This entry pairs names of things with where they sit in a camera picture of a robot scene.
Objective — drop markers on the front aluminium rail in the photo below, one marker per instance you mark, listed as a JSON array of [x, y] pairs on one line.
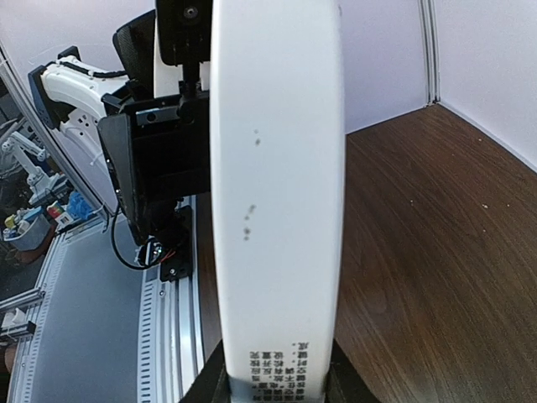
[[90, 328]]

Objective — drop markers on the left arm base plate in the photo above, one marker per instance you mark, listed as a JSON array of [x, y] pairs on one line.
[[176, 247]]

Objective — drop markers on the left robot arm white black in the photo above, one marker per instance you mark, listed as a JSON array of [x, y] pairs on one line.
[[67, 84]]

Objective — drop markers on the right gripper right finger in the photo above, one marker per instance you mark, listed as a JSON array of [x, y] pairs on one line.
[[343, 383]]

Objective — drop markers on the right aluminium frame post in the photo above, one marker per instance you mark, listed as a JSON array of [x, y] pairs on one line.
[[431, 50]]

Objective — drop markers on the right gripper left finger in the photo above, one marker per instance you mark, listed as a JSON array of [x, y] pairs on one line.
[[211, 384]]

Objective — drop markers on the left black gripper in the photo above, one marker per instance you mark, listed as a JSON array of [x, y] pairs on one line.
[[157, 150]]

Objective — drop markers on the white remote control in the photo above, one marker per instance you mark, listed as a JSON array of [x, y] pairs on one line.
[[277, 193]]

